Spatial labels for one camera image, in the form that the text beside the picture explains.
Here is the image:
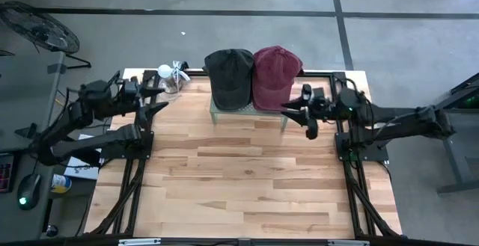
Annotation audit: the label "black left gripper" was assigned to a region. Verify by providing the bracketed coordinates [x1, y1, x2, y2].
[119, 84, 170, 129]

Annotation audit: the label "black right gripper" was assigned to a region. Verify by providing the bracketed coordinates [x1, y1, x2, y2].
[279, 84, 341, 141]

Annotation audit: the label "maroon baseball cap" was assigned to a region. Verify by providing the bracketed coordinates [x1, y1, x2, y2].
[251, 45, 306, 112]

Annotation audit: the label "dark grey baseball cap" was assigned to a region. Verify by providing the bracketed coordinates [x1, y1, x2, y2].
[203, 48, 256, 112]

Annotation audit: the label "clear bottle white cap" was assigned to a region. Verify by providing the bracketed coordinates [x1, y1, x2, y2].
[156, 64, 181, 95]

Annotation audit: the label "crumpled clear plastic wrap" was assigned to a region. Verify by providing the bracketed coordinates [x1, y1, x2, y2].
[171, 60, 192, 83]

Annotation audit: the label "green perforated metal rack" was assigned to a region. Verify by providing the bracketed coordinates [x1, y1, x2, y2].
[209, 96, 290, 132]

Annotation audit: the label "white paper sheet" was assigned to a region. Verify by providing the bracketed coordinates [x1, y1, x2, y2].
[62, 132, 105, 182]

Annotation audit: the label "white blue yellow can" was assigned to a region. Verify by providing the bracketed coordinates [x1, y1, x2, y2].
[49, 173, 73, 194]

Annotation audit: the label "grey desk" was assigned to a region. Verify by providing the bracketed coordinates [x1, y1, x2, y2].
[0, 50, 67, 242]

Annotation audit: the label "black floor fan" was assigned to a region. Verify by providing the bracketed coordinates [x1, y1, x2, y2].
[0, 0, 93, 70]

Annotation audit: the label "black computer mouse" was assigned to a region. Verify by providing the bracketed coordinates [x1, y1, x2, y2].
[16, 172, 43, 212]

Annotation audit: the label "black keyboard red keys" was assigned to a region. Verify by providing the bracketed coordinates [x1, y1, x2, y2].
[0, 153, 16, 194]

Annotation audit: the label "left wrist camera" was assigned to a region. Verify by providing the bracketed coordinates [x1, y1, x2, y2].
[122, 79, 141, 97]

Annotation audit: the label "silver metal bracket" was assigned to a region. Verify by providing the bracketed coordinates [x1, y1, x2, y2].
[326, 239, 370, 246]
[118, 238, 162, 246]

